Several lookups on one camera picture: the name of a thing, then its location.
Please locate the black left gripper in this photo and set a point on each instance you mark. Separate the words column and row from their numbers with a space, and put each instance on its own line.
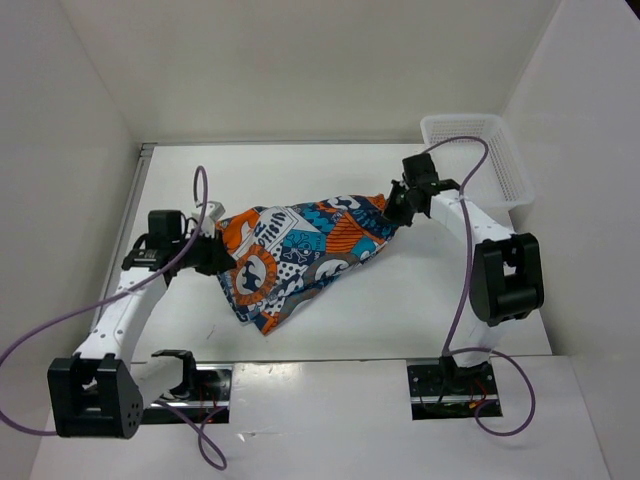
column 219, row 261

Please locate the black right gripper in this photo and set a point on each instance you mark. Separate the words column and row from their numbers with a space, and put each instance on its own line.
column 397, row 217

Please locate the colourful patterned shorts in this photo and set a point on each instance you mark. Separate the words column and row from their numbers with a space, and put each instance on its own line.
column 286, row 255

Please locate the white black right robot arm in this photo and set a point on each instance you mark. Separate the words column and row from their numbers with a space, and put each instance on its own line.
column 503, row 280

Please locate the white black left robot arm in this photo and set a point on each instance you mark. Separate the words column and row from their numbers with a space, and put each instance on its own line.
column 98, row 392

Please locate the white plastic basket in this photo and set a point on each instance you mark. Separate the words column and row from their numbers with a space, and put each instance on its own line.
column 480, row 148

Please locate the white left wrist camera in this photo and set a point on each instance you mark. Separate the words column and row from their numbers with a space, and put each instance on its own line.
column 208, row 214

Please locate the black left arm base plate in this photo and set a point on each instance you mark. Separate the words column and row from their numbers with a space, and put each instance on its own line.
column 200, row 395

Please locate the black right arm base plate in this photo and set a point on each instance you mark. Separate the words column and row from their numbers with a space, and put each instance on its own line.
column 439, row 390

